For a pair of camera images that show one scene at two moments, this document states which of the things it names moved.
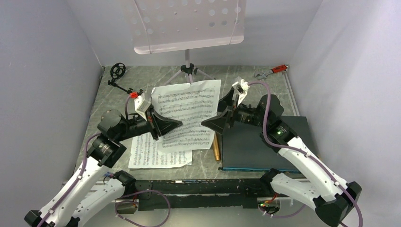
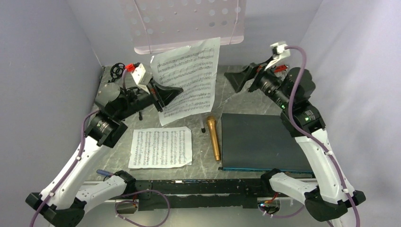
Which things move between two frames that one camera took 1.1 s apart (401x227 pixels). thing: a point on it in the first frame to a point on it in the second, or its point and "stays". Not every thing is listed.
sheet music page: x=148 y=152 stays
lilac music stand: x=166 y=25 stays
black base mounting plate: x=179 y=195 stays
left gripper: x=158 y=126 to x=164 y=95
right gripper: x=218 y=123 to x=238 y=79
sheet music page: x=190 y=105 to x=192 y=69
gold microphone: x=216 y=147 stays
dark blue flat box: x=244 y=148 stays
